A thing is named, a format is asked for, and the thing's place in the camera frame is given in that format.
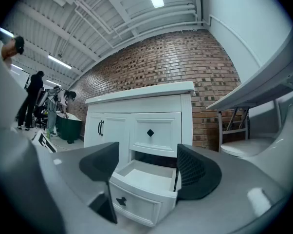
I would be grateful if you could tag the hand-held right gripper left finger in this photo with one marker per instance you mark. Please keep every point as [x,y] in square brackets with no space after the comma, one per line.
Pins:
[100,161]

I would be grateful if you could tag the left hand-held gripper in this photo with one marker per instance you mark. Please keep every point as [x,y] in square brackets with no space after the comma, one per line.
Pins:
[43,141]

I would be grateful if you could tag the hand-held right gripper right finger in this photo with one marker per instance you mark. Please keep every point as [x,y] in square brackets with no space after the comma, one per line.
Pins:
[197,172]

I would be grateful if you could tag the white drawer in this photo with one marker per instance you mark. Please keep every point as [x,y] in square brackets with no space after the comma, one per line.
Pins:
[146,179]

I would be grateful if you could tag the small black plastic part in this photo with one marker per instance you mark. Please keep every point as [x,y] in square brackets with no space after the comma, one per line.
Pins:
[121,201]

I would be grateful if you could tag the small black square pad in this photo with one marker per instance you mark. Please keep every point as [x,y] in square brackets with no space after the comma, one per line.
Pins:
[150,132]

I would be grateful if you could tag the green bottle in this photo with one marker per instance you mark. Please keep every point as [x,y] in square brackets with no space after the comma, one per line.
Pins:
[48,133]

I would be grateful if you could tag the black office chair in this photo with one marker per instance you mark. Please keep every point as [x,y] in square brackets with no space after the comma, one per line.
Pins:
[40,117]

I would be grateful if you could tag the dark green bathtub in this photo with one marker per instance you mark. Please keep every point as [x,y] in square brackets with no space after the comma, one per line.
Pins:
[69,127]

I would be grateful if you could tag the white vanity cabinet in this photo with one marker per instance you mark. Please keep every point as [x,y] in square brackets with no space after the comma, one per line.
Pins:
[117,113]

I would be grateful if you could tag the white board screen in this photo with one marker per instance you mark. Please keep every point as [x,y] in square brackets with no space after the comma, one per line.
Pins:
[21,78]

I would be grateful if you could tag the person's head with headset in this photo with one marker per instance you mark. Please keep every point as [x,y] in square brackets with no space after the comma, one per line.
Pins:
[13,47]

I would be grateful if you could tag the white folding table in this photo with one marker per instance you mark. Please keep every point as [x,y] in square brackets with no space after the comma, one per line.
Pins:
[263,84]

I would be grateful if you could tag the white ceiling pipes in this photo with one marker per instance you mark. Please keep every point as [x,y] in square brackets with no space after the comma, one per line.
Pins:
[146,17]

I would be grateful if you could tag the white wall conduit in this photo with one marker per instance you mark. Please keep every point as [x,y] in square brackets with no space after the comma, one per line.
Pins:
[234,35]

